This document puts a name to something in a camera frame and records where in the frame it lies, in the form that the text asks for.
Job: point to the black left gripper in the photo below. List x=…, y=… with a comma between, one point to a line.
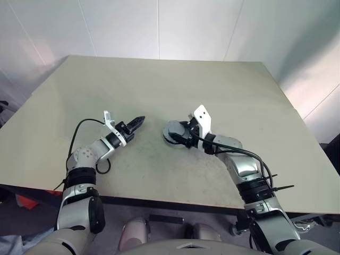
x=126, y=131

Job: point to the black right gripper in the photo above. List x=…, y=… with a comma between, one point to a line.
x=194, y=131

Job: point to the grey spoked wheel part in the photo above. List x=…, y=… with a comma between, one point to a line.
x=176, y=128

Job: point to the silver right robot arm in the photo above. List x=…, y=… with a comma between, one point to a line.
x=244, y=162

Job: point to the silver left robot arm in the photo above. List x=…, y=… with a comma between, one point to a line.
x=79, y=156

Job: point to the black bar on floor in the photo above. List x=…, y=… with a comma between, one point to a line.
x=166, y=218

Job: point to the beige rounded robot leg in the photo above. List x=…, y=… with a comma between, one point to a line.
x=134, y=233
x=207, y=232

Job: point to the grey caster wheel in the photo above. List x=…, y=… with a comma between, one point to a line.
x=235, y=230

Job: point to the grey robot torso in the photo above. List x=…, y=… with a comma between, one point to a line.
x=164, y=248

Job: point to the red object under table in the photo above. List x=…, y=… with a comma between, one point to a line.
x=29, y=202

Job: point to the black metal stand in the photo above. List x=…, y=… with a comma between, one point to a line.
x=3, y=111

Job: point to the dark bulky object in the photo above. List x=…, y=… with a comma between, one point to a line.
x=332, y=154

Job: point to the grey cloth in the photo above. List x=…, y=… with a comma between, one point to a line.
x=16, y=245

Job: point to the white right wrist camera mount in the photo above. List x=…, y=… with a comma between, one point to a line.
x=203, y=117

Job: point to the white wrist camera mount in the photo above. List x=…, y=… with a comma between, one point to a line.
x=109, y=117
x=203, y=117

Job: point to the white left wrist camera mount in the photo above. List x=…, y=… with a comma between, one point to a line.
x=109, y=117

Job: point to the black table frame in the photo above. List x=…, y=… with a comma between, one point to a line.
x=172, y=204

